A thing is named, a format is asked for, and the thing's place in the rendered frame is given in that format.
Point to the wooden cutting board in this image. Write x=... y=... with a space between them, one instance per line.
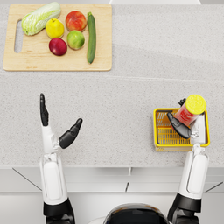
x=38 y=55

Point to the dark red apple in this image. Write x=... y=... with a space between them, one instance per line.
x=58 y=46

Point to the red potato chip can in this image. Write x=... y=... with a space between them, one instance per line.
x=190 y=112

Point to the dark round robot body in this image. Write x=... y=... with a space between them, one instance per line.
x=136 y=214

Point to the green apple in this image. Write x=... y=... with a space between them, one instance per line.
x=75 y=39

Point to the white counter drawer fronts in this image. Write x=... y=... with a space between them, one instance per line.
x=110 y=179

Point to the green napa cabbage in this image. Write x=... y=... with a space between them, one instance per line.
x=39 y=19

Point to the green cucumber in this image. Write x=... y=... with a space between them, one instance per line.
x=91 y=38

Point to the yellow slatted basket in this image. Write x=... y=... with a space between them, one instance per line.
x=166 y=137

